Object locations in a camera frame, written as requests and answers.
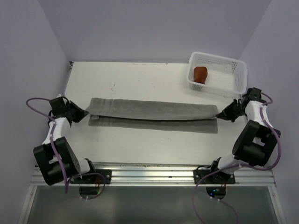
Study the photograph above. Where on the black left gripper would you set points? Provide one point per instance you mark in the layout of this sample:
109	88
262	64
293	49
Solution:
81	113

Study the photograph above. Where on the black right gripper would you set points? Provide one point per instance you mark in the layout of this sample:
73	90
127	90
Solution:
226	114

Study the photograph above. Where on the grey towel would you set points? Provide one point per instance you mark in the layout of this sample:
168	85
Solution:
153	115

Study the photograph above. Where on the rust brown towel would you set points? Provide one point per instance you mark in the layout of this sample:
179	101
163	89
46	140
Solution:
200	74

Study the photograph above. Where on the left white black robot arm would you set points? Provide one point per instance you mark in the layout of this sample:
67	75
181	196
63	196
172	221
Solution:
55	157

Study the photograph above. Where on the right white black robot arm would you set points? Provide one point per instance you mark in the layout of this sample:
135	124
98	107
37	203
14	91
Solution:
258	145

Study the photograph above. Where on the white perforated plastic basket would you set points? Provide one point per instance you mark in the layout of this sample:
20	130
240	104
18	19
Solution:
225	76

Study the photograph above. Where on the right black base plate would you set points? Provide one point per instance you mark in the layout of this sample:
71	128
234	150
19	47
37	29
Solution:
218	178

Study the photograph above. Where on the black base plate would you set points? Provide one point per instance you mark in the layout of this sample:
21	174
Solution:
218	178
98	176

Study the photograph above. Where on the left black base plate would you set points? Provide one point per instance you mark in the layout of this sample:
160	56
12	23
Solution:
98	176

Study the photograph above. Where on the aluminium mounting rail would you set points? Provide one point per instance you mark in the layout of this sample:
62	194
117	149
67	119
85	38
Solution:
175	175

